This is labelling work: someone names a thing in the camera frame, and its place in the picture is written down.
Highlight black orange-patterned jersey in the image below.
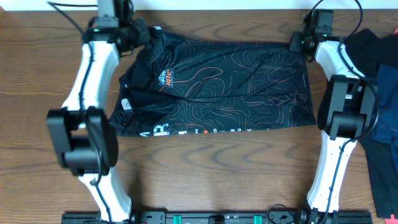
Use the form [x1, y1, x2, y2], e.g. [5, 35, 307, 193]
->
[109, 28, 316, 137]

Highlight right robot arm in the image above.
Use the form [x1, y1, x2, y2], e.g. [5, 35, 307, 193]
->
[290, 8, 379, 224]

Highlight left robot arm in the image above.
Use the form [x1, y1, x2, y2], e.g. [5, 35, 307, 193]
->
[47, 1, 149, 223]

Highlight blue denim garment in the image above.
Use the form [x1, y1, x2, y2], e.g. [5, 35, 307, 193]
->
[373, 64, 397, 147]

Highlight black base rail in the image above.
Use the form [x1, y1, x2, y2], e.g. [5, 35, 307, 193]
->
[60, 208, 374, 224]

